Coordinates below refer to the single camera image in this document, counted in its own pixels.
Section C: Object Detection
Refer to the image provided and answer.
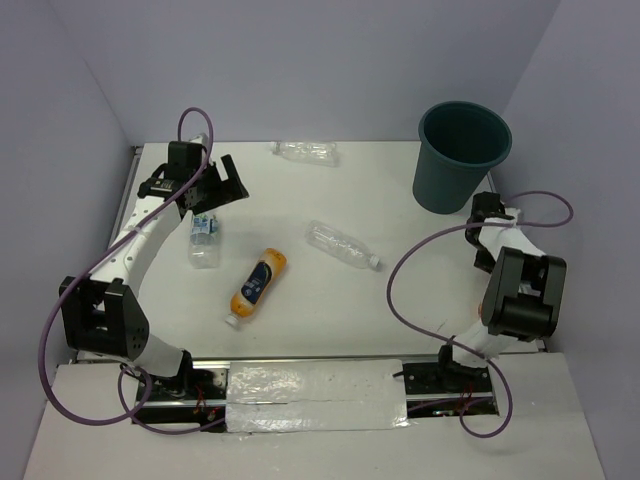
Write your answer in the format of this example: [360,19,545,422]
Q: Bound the dark green ribbed bin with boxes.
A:
[412,101,512,215]

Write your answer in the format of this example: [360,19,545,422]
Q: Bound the aluminium table edge rail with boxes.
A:
[109,145,143,244]

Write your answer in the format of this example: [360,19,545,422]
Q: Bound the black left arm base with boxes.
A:
[134,367,229,432]

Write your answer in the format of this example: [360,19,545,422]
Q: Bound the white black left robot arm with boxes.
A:
[59,134,249,399]

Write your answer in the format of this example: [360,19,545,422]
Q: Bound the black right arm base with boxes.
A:
[393,362,493,398]

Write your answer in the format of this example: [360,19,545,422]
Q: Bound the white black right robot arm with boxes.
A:
[434,192,567,391]

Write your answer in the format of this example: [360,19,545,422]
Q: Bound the orange bottle blue label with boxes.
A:
[225,248,287,329]

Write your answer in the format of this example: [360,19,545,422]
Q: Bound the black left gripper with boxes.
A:
[192,155,250,216]

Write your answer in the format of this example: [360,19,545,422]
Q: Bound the clear crushed plastic bottle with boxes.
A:
[305,221,380,271]

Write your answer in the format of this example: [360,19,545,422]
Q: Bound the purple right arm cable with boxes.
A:
[385,190,575,439]

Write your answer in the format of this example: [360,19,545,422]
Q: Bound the white foil covered panel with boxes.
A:
[225,359,409,433]

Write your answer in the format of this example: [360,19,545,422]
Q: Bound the clear bottle at back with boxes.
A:
[270,141,339,167]

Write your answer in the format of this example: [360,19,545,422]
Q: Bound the clear bottle blue label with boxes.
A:
[188,211,221,269]

